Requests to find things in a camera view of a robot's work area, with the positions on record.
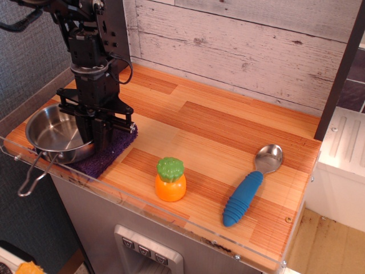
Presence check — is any silver pot with wire handle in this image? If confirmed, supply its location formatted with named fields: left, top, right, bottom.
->
left=18, top=103, right=95, bottom=197

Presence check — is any spoon with blue handle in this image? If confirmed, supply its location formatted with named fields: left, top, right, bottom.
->
left=222, top=144, right=283, bottom=227

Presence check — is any silver dispenser panel with buttons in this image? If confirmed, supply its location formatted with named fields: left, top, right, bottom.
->
left=114, top=224, right=184, bottom=273

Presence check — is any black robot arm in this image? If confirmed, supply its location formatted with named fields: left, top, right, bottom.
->
left=1, top=1, right=135, bottom=151

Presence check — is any clear acrylic table guard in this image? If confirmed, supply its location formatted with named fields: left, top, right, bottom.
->
left=0, top=67, right=306, bottom=272

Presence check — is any yellow object bottom left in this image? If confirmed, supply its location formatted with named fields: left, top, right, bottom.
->
left=15, top=261, right=44, bottom=274

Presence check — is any dark right shelf post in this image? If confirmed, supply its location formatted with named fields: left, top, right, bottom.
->
left=314, top=1, right=364, bottom=141

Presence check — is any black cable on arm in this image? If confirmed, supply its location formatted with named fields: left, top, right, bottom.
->
left=105, top=51, right=134, bottom=85

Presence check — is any dark left shelf post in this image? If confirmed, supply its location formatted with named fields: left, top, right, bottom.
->
left=98, top=0, right=130, bottom=61

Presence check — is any white toy sink unit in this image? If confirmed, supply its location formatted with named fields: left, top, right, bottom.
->
left=305, top=107, right=364, bottom=231

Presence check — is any grey toy fridge cabinet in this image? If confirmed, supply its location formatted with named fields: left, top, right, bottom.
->
left=51, top=174, right=257, bottom=274

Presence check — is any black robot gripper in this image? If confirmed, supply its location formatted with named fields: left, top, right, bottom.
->
left=56, top=69, right=135, bottom=152

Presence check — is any purple knitted cloth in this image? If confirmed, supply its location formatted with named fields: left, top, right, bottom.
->
left=67, top=126, right=137, bottom=178

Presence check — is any dark shelf post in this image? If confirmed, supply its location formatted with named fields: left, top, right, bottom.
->
left=314, top=1, right=364, bottom=141
left=98, top=0, right=130, bottom=61

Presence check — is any orange toy carrot green top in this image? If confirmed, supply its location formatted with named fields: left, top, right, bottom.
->
left=155, top=157, right=187, bottom=202

